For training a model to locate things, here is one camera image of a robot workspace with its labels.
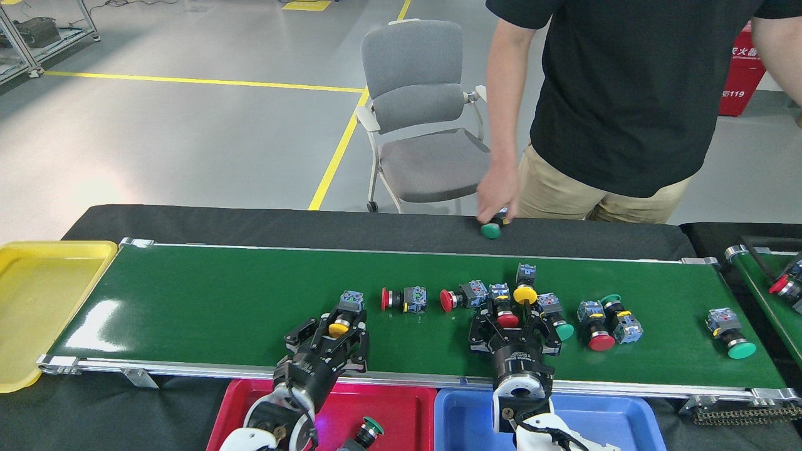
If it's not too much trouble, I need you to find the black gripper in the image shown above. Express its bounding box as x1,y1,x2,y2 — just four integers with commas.
470,310,563,383
276,312,370,402

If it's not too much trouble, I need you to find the green push button switch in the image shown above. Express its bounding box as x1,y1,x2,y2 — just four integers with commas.
706,307,757,360
536,291,575,342
600,293,644,345
480,213,509,240
338,416,385,451

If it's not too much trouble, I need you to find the red plastic tray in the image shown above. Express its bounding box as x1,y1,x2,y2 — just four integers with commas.
206,378,438,451

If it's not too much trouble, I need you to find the long green conveyor belt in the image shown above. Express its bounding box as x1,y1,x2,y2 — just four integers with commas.
36,237,802,408

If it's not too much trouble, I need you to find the blue plastic tray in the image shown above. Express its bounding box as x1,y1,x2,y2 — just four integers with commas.
434,388,668,451

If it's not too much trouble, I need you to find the short green conveyor belt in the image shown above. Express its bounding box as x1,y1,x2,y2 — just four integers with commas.
725,237,802,370

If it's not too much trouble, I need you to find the yellow plastic tray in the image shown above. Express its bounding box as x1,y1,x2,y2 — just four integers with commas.
0,241,118,394

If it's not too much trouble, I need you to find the person's right hand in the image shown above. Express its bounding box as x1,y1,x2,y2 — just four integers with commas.
476,160,521,226

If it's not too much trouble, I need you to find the person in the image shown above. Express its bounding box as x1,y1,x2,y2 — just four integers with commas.
476,0,802,225

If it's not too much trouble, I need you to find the grey office chair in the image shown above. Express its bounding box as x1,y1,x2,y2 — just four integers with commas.
355,19,492,215

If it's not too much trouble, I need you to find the red fire equipment box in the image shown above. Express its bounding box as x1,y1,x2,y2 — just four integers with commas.
719,22,768,117

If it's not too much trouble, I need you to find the black equipment case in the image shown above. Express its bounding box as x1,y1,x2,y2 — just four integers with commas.
13,17,62,49

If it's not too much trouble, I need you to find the conveyor drive chain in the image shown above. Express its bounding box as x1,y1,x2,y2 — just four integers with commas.
680,401,802,427

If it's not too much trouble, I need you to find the black guide frame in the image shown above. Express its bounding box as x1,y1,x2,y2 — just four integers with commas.
741,236,802,276

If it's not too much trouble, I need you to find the metal rack frame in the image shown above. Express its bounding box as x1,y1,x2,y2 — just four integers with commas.
0,0,101,85

